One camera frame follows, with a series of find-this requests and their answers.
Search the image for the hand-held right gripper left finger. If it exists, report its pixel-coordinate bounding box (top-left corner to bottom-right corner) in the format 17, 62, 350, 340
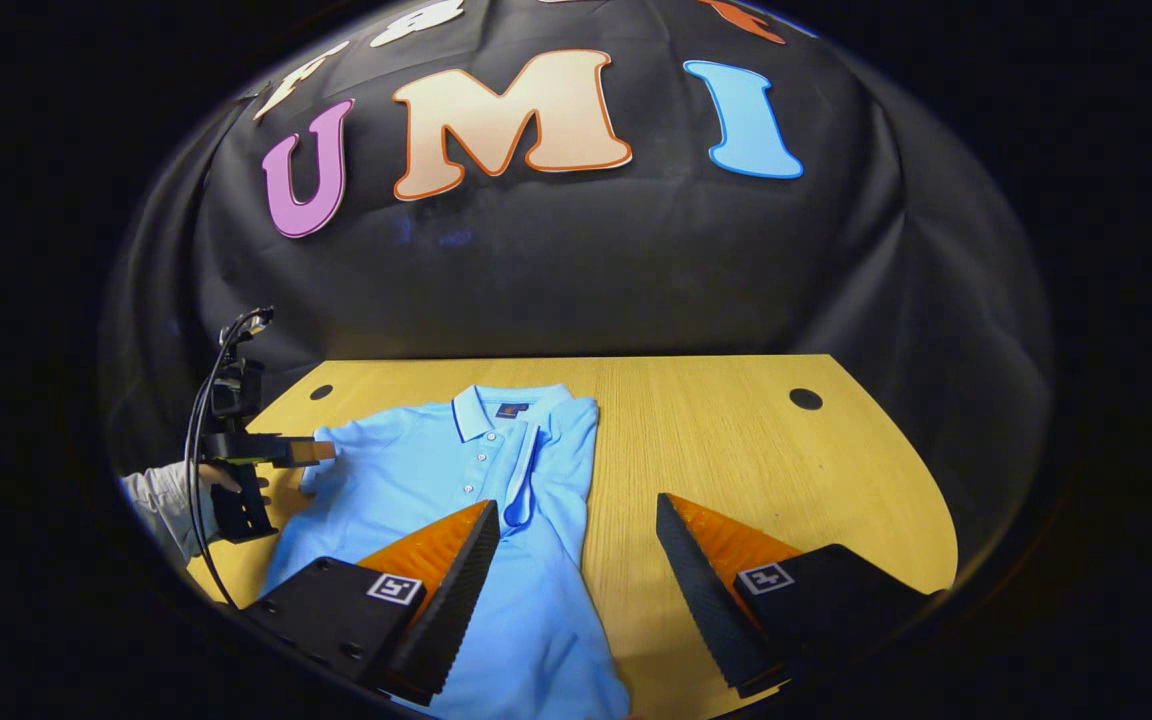
236, 500, 502, 706

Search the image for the light blue T-shirt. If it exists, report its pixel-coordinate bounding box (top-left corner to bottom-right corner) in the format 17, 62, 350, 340
258, 383, 632, 720

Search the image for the black cable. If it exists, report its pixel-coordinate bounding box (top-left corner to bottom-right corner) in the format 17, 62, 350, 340
184, 305, 277, 609

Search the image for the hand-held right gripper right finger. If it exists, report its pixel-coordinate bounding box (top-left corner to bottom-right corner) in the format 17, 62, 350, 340
656, 492, 947, 701

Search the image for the black backdrop cloth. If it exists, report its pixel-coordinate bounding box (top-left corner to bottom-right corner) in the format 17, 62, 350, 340
101, 0, 1055, 561

